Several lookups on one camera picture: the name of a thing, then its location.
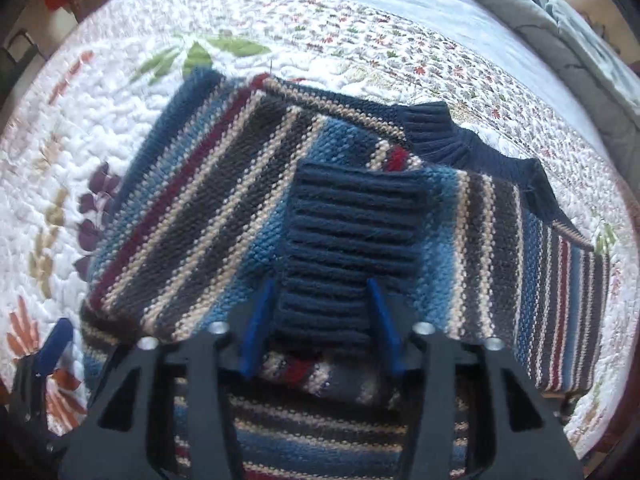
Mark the dark chair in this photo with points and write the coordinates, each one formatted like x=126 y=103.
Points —
x=20 y=57

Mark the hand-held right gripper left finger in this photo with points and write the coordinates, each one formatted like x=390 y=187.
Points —
x=256 y=332

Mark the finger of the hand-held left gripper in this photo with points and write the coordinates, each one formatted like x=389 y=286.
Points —
x=55 y=344

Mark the white floral quilt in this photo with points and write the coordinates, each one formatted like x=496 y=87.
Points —
x=125 y=125

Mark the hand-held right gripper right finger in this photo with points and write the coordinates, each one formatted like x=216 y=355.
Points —
x=384 y=332

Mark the grey duvet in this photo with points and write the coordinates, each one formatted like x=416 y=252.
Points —
x=550 y=15

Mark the striped knitted sweater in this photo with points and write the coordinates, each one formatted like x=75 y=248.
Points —
x=200 y=220

